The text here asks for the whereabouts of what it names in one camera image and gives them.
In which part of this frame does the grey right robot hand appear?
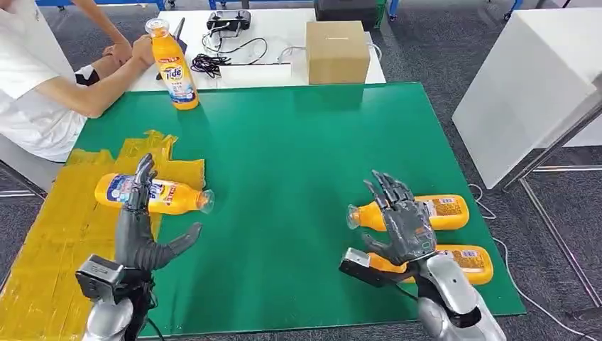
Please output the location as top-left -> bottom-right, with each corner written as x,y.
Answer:
361,169 -> 439,268

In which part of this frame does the person's right hand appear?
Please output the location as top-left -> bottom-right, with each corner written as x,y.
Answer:
131,35 -> 156,67

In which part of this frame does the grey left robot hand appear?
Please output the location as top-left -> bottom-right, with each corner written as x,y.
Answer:
114,153 -> 204,274

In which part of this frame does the person's left hand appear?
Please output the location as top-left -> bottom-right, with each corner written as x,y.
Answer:
102,41 -> 134,67

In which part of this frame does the orange detergent bottle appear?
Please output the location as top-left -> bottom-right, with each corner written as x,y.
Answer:
144,18 -> 200,112
346,194 -> 470,232
94,173 -> 215,217
366,244 -> 494,286

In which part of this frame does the yellow taped sheet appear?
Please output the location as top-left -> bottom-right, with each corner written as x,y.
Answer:
0,129 -> 207,341

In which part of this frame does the person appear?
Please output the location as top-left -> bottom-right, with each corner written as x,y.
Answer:
0,0 -> 156,163

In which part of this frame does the green table mat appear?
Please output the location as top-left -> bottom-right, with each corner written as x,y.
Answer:
75,82 -> 526,339

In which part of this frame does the white board table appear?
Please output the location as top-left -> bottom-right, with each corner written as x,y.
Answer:
451,9 -> 602,190

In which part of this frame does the brown cardboard box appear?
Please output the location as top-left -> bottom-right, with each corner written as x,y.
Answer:
305,21 -> 371,86

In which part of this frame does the black case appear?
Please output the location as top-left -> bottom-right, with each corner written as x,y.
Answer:
313,0 -> 380,26

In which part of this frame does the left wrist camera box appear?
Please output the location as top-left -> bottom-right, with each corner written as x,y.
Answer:
75,254 -> 126,302

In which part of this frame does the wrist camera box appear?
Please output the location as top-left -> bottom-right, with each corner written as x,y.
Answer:
338,248 -> 410,289
75,254 -> 126,302

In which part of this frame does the blue metal frame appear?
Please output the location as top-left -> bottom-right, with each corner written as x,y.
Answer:
36,0 -> 166,11

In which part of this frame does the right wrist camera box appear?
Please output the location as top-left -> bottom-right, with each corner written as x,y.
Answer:
338,248 -> 410,289

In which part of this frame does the black coiled cable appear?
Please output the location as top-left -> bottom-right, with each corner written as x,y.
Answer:
190,36 -> 269,79

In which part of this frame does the white floor cable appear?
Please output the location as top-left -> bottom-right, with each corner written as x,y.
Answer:
466,183 -> 586,341

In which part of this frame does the white cable on table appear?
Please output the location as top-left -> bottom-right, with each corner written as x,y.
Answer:
276,43 -> 383,65

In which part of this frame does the metal stand frame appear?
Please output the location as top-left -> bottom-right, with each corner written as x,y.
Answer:
500,70 -> 602,309

